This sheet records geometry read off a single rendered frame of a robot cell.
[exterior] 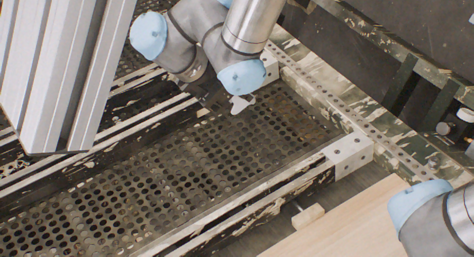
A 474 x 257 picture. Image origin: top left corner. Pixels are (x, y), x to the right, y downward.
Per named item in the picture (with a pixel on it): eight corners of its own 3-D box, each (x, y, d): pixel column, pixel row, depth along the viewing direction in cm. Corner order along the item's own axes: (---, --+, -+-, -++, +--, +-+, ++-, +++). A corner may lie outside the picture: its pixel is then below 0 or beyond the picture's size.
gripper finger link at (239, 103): (239, 117, 135) (216, 101, 128) (257, 98, 134) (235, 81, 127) (246, 125, 133) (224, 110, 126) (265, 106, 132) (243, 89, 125)
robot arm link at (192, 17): (256, 26, 106) (209, 64, 109) (230, -17, 111) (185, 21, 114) (235, 6, 99) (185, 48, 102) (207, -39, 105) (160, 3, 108)
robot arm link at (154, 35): (169, 26, 102) (132, 57, 104) (206, 55, 111) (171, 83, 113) (154, -3, 107) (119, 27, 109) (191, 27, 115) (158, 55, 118)
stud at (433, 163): (440, 168, 152) (441, 160, 150) (433, 172, 151) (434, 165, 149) (433, 162, 153) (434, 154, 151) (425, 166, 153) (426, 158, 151)
